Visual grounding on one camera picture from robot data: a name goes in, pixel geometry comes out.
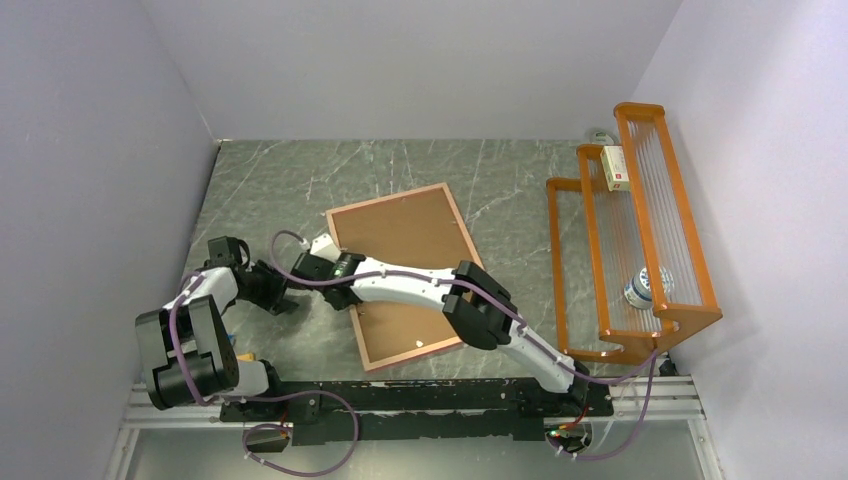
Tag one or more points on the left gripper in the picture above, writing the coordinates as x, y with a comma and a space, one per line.
273, 300

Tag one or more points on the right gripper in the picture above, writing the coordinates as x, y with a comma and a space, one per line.
344, 306

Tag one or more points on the pink wooden picture frame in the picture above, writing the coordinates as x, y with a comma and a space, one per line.
344, 218

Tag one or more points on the brown frame backing board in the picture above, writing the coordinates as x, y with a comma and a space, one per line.
411, 232

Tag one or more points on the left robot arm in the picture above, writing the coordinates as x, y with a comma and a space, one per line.
186, 352

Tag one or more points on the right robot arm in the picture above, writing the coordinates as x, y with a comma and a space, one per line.
477, 307

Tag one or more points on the orange wooden rack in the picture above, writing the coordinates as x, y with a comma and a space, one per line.
652, 225

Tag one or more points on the small white red box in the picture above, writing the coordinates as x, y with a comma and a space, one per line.
614, 166

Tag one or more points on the white blue can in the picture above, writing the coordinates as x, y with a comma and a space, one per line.
638, 292

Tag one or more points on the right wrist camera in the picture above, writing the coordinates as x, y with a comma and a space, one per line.
324, 247

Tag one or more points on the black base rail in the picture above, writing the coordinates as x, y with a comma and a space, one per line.
337, 411

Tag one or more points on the white round wall object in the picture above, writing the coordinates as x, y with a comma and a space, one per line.
601, 137

